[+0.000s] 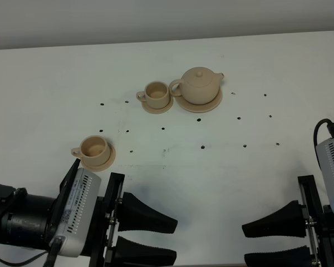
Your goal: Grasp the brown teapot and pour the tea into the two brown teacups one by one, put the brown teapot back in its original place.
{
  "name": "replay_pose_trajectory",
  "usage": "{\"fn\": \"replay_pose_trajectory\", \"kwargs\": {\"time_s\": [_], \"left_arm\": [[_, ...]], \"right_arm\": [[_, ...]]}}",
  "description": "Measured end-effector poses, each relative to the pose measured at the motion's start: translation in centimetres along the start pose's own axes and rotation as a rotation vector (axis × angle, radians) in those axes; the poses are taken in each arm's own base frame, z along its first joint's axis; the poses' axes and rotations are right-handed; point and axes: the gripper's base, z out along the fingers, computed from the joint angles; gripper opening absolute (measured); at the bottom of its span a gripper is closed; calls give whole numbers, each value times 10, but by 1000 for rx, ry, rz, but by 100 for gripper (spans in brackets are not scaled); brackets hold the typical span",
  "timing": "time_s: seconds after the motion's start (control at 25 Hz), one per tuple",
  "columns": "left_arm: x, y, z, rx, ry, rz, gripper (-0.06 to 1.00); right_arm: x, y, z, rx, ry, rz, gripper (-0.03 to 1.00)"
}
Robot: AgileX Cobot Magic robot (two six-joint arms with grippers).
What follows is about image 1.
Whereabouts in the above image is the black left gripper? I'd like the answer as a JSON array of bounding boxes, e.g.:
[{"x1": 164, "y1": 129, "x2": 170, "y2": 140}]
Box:
[{"x1": 44, "y1": 159, "x2": 179, "y2": 267}]

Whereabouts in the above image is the black left camera cable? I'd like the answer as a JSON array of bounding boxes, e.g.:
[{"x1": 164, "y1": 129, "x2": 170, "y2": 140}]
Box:
[{"x1": 0, "y1": 235, "x2": 65, "y2": 267}]

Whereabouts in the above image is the far brown cup saucer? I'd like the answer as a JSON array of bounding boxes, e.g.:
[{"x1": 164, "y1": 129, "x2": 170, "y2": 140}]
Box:
[{"x1": 141, "y1": 97, "x2": 174, "y2": 114}]

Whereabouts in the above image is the brown ceramic teapot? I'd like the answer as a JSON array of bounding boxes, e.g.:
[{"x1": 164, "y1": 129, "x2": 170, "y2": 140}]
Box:
[{"x1": 169, "y1": 67, "x2": 224, "y2": 105}]

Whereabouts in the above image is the near brown cup saucer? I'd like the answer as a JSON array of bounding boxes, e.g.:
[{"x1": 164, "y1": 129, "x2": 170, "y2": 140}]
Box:
[{"x1": 81, "y1": 144, "x2": 116, "y2": 172}]

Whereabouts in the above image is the black right camera cable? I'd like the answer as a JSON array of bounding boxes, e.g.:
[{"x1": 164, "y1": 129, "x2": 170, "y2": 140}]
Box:
[{"x1": 312, "y1": 118, "x2": 334, "y2": 159}]

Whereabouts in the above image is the far brown teacup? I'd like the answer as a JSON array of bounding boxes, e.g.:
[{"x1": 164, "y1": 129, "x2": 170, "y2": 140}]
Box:
[{"x1": 136, "y1": 81, "x2": 170, "y2": 109}]

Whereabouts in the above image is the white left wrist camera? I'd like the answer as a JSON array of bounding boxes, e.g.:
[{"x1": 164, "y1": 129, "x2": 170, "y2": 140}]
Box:
[{"x1": 53, "y1": 168, "x2": 101, "y2": 258}]

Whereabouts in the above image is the near brown teacup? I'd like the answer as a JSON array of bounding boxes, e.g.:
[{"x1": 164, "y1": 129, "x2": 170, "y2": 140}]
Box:
[{"x1": 71, "y1": 135, "x2": 111, "y2": 167}]

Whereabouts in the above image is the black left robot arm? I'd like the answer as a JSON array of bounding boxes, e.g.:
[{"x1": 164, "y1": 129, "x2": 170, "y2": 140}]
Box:
[{"x1": 0, "y1": 160, "x2": 178, "y2": 266}]

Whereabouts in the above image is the large brown teapot saucer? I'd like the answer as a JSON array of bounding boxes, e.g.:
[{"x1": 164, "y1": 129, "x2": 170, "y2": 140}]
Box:
[{"x1": 175, "y1": 89, "x2": 223, "y2": 113}]

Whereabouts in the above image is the brown cup saucer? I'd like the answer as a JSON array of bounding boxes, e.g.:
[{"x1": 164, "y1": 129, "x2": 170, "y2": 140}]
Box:
[
  {"x1": 141, "y1": 97, "x2": 174, "y2": 114},
  {"x1": 81, "y1": 144, "x2": 116, "y2": 172}
]

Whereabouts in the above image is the black camera cable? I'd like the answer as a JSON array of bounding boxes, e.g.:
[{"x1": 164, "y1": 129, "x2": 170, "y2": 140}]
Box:
[
  {"x1": 312, "y1": 118, "x2": 334, "y2": 159},
  {"x1": 0, "y1": 235, "x2": 65, "y2": 267}
]

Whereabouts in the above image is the brown teacup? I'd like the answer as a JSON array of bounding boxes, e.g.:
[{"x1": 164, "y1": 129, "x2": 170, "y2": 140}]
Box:
[
  {"x1": 136, "y1": 81, "x2": 170, "y2": 109},
  {"x1": 71, "y1": 135, "x2": 111, "y2": 167}
]

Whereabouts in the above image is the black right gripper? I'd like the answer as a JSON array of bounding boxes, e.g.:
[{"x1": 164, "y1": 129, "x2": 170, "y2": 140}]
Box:
[{"x1": 242, "y1": 175, "x2": 334, "y2": 267}]

